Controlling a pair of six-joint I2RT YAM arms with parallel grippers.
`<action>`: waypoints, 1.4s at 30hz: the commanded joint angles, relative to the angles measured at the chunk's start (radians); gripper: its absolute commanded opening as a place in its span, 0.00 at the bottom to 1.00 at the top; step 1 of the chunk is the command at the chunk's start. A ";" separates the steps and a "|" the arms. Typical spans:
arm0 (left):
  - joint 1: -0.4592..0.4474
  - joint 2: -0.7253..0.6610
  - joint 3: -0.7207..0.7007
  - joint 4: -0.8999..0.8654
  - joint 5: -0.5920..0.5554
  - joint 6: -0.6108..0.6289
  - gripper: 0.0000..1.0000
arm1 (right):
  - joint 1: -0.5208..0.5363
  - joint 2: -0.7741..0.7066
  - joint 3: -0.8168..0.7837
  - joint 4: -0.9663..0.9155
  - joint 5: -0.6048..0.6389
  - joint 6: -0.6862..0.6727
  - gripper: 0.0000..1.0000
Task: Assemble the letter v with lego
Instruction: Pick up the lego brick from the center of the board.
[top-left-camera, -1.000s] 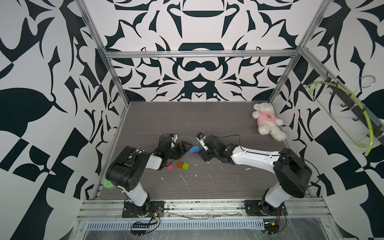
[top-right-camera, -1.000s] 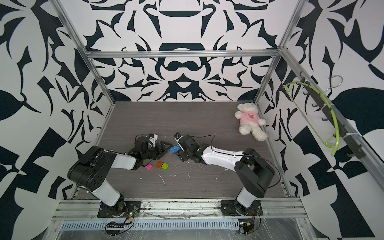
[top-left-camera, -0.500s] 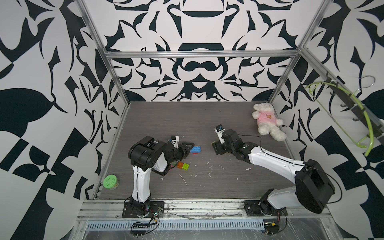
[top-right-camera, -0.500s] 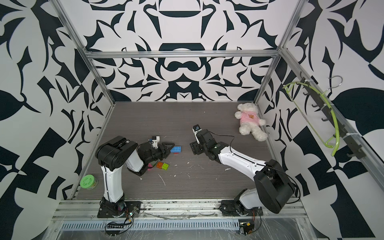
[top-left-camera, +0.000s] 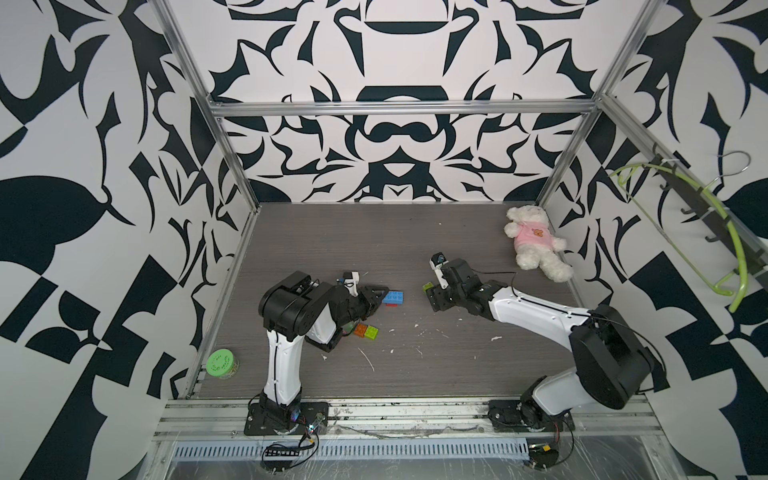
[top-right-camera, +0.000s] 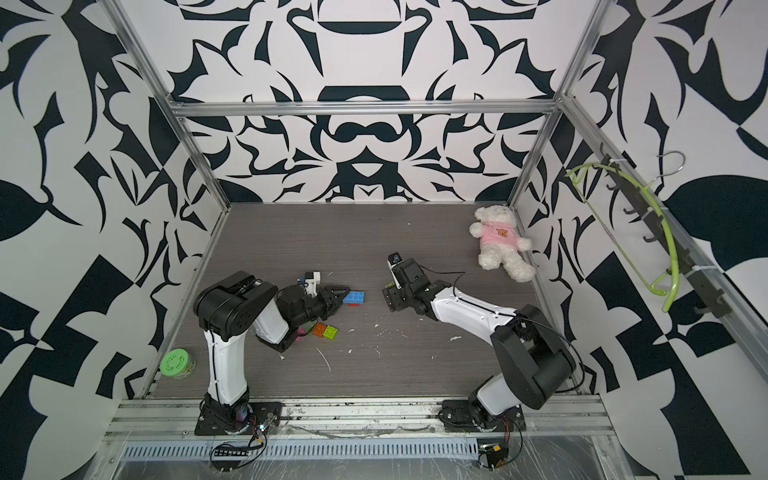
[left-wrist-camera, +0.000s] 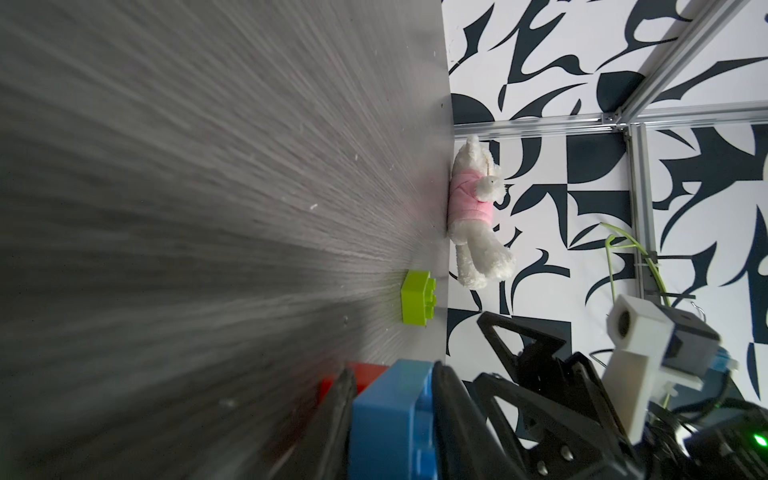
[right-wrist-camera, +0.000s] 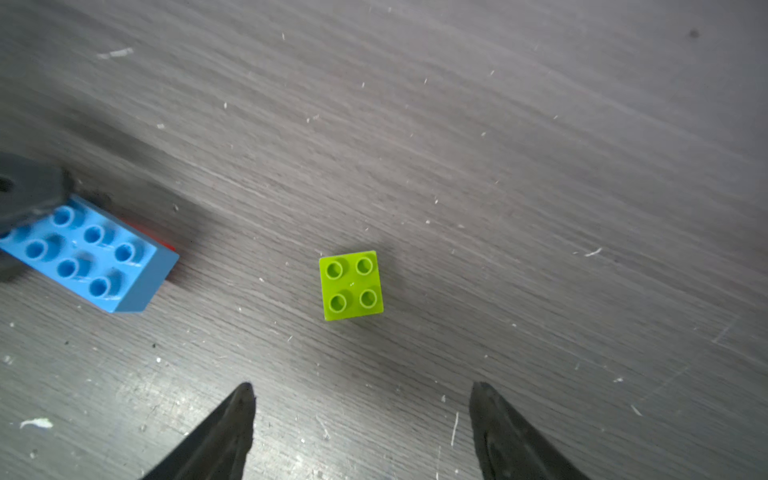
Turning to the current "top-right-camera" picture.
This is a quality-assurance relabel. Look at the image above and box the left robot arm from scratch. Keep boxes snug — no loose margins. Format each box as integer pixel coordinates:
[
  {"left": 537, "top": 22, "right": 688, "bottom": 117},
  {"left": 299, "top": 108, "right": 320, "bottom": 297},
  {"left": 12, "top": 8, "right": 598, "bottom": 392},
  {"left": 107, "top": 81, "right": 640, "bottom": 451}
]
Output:
[{"left": 193, "top": 271, "right": 351, "bottom": 431}]

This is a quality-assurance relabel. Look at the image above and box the orange lego brick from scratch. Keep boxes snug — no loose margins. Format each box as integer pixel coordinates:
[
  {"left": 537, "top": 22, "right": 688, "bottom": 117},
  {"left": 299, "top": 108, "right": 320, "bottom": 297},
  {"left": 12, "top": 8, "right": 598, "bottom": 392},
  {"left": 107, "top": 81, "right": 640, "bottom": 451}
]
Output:
[{"left": 312, "top": 323, "right": 327, "bottom": 337}]

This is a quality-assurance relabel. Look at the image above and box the black connector box left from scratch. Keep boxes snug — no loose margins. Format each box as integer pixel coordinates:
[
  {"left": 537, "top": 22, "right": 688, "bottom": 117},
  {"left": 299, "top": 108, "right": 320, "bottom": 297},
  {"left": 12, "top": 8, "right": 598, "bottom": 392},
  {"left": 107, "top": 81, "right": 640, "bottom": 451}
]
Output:
[{"left": 208, "top": 443, "right": 253, "bottom": 472}]

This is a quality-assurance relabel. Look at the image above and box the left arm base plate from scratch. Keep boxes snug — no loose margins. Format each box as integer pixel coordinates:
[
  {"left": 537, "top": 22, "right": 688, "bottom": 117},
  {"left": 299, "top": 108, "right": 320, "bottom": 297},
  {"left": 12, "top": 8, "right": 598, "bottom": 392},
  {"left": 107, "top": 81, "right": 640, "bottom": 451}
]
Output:
[{"left": 194, "top": 400, "right": 283, "bottom": 437}]

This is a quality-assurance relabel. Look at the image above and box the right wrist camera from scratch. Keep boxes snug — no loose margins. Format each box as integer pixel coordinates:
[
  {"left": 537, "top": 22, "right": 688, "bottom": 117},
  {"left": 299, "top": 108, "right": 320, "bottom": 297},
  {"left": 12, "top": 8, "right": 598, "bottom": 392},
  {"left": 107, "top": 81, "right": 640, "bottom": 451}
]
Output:
[{"left": 387, "top": 252, "right": 402, "bottom": 289}]

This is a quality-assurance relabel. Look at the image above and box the black connector box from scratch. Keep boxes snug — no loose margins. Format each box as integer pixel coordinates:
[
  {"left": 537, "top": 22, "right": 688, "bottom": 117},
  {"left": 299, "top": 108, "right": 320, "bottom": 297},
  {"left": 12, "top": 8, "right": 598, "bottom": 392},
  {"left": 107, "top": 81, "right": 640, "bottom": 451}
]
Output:
[
  {"left": 208, "top": 443, "right": 253, "bottom": 472},
  {"left": 477, "top": 443, "right": 509, "bottom": 471}
]

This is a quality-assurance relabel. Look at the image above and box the white vent grille strip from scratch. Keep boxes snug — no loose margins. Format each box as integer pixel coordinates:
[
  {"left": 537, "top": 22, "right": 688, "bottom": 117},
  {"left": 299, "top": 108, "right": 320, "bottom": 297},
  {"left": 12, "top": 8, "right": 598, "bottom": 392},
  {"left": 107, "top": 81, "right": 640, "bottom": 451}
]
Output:
[{"left": 122, "top": 438, "right": 479, "bottom": 461}]

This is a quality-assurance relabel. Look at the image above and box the blue long lego brick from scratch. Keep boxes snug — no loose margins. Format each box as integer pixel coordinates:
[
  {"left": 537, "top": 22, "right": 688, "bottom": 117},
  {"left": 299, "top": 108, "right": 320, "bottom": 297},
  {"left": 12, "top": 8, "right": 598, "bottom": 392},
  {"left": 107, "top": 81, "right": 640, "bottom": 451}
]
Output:
[{"left": 343, "top": 291, "right": 365, "bottom": 305}]

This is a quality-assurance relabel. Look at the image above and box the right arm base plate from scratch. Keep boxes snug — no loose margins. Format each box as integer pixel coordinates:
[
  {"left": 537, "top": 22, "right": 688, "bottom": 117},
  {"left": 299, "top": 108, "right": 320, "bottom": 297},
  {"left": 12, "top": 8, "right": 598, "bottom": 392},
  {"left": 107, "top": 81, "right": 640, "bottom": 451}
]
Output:
[{"left": 437, "top": 399, "right": 527, "bottom": 433}]

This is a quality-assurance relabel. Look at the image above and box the black wall hook rack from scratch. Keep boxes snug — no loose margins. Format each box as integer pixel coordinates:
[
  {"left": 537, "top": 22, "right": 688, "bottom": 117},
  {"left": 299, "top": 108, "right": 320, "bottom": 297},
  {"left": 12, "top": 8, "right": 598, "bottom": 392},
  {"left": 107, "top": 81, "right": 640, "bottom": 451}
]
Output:
[{"left": 599, "top": 145, "right": 733, "bottom": 319}]

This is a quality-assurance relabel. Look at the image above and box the black connector box right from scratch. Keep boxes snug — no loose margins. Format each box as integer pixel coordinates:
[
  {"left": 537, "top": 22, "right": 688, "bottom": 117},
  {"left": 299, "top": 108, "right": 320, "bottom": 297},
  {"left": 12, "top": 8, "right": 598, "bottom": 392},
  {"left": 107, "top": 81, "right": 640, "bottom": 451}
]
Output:
[{"left": 477, "top": 443, "right": 509, "bottom": 471}]

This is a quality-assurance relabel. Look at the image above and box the green clothes hanger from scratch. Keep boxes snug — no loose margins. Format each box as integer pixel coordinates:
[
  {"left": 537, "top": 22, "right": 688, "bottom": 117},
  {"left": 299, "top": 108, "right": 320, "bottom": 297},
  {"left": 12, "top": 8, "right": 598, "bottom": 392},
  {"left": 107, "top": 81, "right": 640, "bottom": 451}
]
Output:
[{"left": 566, "top": 163, "right": 668, "bottom": 310}]

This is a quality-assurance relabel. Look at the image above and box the lime green lego brick near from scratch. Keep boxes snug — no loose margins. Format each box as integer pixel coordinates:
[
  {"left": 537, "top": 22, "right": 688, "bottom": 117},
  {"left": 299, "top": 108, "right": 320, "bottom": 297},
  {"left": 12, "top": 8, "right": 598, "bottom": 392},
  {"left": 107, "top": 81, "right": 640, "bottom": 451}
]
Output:
[{"left": 323, "top": 326, "right": 338, "bottom": 340}]

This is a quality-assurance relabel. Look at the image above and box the white teddy bear pink shirt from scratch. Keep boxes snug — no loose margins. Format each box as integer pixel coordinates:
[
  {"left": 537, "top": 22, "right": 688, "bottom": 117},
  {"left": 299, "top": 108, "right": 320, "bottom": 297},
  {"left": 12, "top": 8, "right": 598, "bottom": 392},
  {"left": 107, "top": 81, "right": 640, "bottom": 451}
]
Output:
[{"left": 469, "top": 205, "right": 536, "bottom": 283}]

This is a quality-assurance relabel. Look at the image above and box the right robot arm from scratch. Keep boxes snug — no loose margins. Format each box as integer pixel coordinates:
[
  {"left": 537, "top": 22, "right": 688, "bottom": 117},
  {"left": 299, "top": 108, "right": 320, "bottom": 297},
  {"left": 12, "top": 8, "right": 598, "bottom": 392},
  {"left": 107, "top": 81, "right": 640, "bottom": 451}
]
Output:
[{"left": 382, "top": 252, "right": 581, "bottom": 429}]

